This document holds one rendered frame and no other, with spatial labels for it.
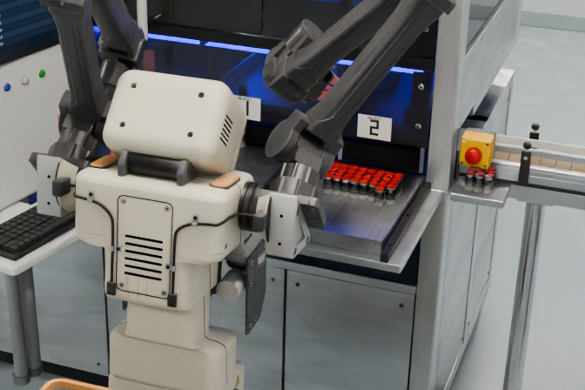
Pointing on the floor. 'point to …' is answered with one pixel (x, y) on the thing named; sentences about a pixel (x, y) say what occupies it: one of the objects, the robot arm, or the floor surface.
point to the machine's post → (440, 171)
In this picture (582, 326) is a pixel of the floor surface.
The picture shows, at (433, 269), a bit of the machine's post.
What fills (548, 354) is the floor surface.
